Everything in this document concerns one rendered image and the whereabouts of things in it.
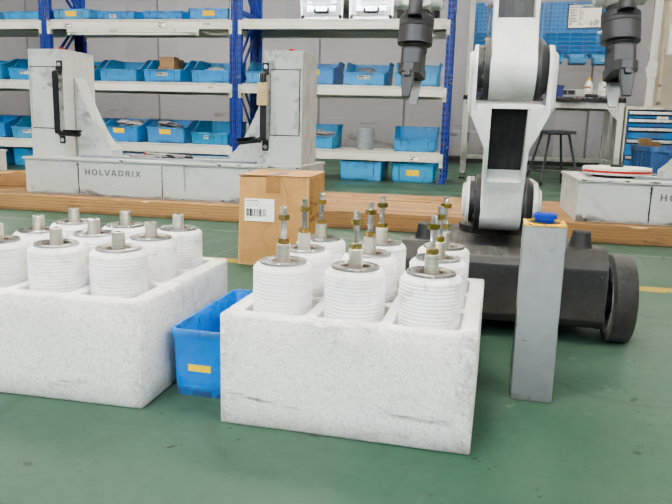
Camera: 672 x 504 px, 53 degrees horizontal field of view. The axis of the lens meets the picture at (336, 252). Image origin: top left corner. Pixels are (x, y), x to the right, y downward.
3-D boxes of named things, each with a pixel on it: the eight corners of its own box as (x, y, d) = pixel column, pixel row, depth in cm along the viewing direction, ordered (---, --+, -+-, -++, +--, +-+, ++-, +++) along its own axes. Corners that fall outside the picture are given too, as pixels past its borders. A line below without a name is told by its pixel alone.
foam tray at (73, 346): (68, 323, 156) (64, 246, 153) (227, 338, 148) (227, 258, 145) (-63, 385, 118) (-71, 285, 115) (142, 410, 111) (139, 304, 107)
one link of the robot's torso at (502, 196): (461, 212, 189) (471, 37, 164) (535, 216, 185) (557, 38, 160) (459, 239, 175) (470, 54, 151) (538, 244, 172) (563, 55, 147)
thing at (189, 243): (168, 306, 147) (167, 224, 143) (210, 310, 145) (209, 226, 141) (147, 318, 137) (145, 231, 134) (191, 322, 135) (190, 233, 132)
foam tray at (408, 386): (292, 346, 144) (294, 264, 141) (478, 366, 136) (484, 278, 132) (220, 422, 107) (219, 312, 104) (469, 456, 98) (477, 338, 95)
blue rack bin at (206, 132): (210, 142, 652) (210, 120, 648) (248, 144, 644) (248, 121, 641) (188, 144, 604) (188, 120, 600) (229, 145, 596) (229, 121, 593)
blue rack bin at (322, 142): (303, 146, 631) (303, 123, 627) (343, 147, 625) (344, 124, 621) (290, 147, 582) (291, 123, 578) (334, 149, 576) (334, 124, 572)
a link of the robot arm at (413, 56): (398, 80, 179) (402, 35, 178) (435, 81, 176) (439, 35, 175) (389, 70, 167) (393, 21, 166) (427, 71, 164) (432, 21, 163)
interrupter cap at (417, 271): (464, 280, 100) (464, 275, 100) (416, 281, 98) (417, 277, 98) (443, 269, 107) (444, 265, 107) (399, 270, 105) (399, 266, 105)
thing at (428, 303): (466, 395, 103) (474, 279, 99) (407, 400, 100) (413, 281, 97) (440, 372, 112) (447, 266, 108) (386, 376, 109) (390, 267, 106)
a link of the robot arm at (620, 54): (590, 83, 165) (591, 34, 165) (631, 82, 163) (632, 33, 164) (604, 68, 152) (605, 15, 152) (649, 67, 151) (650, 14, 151)
